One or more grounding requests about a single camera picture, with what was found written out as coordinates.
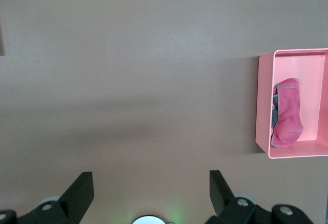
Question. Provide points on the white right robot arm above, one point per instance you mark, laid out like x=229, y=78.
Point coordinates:
x=150, y=220

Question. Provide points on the pink rectangular box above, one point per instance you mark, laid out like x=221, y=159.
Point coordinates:
x=264, y=106

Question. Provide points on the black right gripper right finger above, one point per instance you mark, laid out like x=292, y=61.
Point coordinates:
x=225, y=208

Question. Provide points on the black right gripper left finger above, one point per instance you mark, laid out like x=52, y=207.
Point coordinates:
x=74, y=203

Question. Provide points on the red microfiber cloth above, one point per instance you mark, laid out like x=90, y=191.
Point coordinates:
x=289, y=116

